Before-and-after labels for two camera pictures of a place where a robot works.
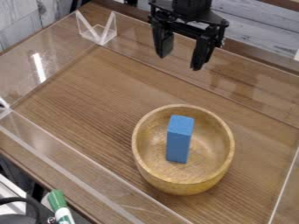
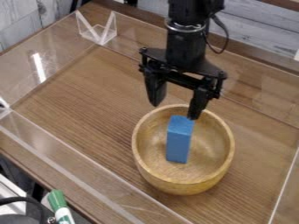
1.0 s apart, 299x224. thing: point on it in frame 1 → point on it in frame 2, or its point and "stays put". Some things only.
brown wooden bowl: (211, 150) stays put
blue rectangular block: (179, 135) stays put
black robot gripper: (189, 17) → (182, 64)
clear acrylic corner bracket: (99, 34) stays put
